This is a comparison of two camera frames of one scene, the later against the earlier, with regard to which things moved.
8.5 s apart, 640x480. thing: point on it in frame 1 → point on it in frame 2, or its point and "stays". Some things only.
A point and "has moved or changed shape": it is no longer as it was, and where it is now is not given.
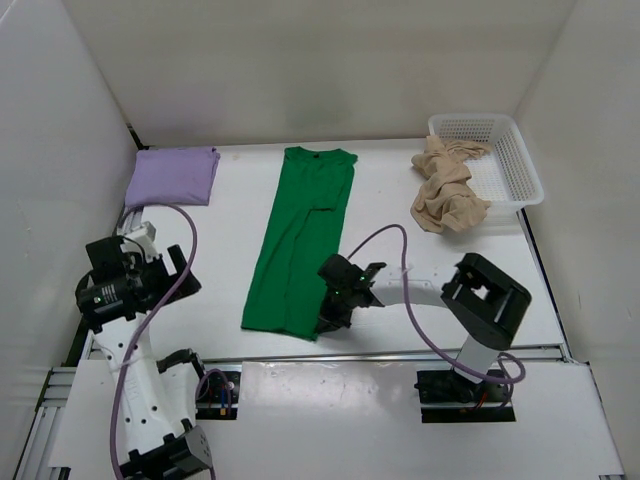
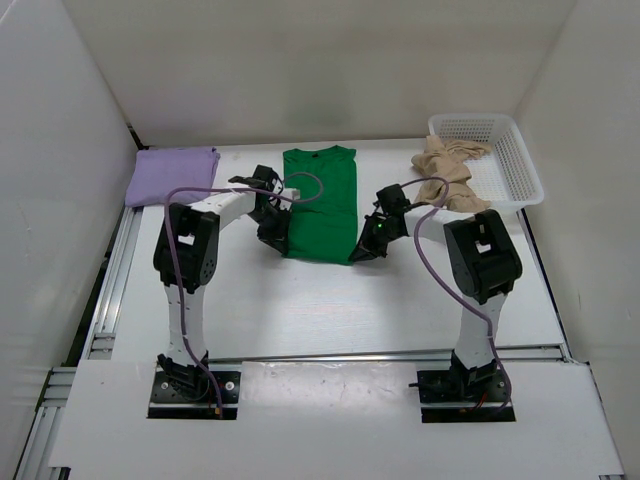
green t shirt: [302, 242] has moved or changed shape
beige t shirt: [446, 199] stays
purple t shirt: [178, 175] stays
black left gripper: [157, 263] → [279, 236]
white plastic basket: [505, 176] stays
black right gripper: [330, 320] → [367, 248]
